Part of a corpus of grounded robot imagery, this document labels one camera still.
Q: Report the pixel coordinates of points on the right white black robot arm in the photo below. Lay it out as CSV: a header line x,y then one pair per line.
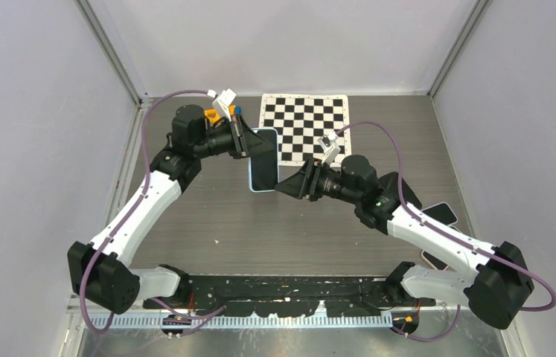
x,y
486,278

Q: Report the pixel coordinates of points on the black white checkerboard mat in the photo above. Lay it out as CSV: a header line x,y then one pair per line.
x,y
300,120

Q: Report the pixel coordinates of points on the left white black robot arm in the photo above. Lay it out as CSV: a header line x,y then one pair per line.
x,y
100,270

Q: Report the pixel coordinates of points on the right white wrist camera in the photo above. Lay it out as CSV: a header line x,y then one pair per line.
x,y
331,149

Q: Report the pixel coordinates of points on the phone with pink edge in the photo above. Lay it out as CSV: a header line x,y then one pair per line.
x,y
433,261

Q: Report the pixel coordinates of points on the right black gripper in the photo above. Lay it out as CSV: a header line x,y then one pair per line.
x,y
304,183

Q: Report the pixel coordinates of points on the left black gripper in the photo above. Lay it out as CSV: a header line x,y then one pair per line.
x,y
248,144

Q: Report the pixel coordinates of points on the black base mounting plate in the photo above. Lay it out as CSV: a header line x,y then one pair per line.
x,y
291,296

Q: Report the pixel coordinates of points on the black phone case far right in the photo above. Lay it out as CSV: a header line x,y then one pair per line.
x,y
405,189

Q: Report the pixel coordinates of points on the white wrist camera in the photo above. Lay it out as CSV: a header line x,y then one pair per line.
x,y
222,101
331,149

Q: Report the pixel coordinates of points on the phone with white edge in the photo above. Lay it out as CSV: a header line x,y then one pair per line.
x,y
441,212

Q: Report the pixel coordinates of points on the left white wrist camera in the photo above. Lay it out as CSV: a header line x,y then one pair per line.
x,y
222,101

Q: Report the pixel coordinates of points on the orange triangle toy block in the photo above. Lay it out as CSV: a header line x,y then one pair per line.
x,y
213,116

